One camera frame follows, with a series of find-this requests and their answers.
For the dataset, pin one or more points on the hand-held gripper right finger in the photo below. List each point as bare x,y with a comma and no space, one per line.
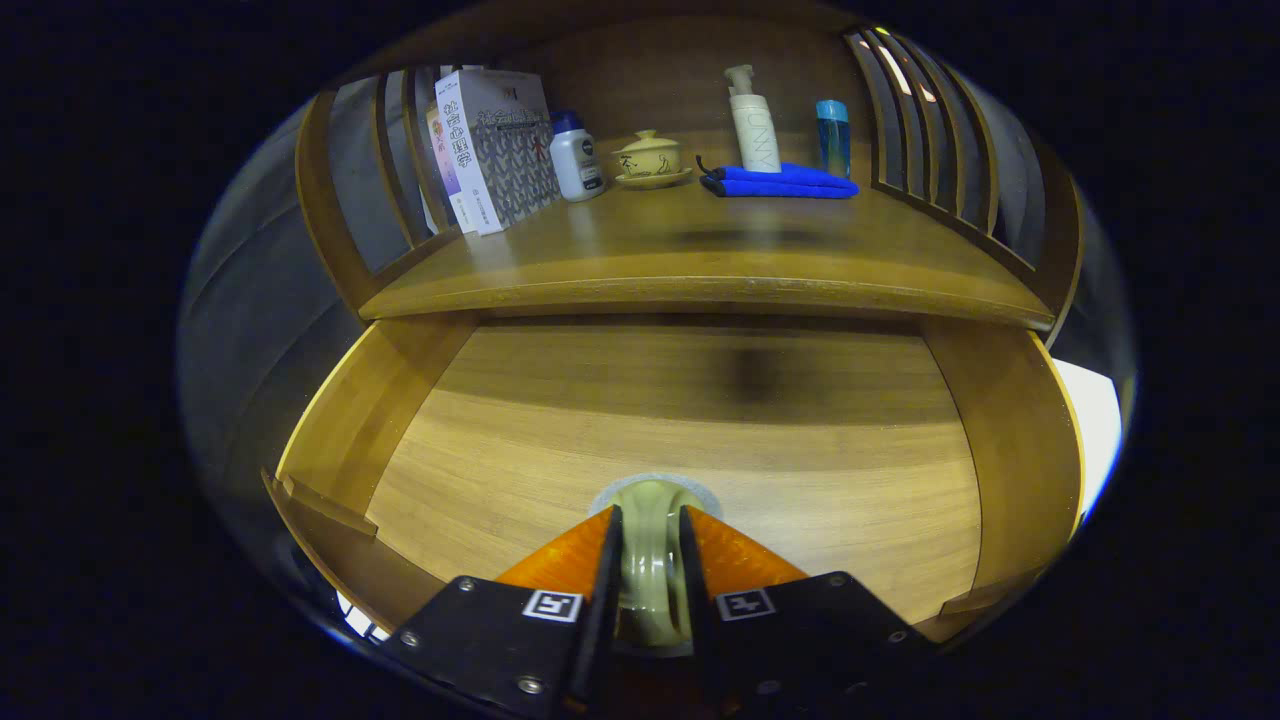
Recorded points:
700,640

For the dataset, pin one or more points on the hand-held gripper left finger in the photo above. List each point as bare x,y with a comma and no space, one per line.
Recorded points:
600,620

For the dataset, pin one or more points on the wooden drawer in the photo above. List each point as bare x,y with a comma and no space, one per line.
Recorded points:
700,430

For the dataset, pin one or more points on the wooden countertop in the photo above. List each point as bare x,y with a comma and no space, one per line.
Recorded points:
720,250

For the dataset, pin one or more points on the brown wooden cabinet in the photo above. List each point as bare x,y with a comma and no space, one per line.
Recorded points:
650,80

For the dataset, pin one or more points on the white bottle blue cap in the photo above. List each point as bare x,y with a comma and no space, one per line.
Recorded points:
577,160

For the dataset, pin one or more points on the black backdrop cloth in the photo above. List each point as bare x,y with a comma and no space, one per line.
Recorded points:
240,330

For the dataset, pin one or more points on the blue folded cloth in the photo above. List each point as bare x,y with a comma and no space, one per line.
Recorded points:
780,183

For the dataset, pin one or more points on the yellow lidded teacup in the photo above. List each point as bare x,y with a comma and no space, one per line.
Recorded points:
648,158

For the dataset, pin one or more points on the thick white book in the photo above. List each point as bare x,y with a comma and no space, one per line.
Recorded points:
500,150

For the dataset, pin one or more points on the thin purple book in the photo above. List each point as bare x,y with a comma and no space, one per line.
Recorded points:
445,165

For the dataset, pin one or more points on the white pump bottle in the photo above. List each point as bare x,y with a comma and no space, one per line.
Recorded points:
757,135

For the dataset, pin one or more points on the blue translucent bottle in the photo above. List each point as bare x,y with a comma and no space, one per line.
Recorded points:
833,140

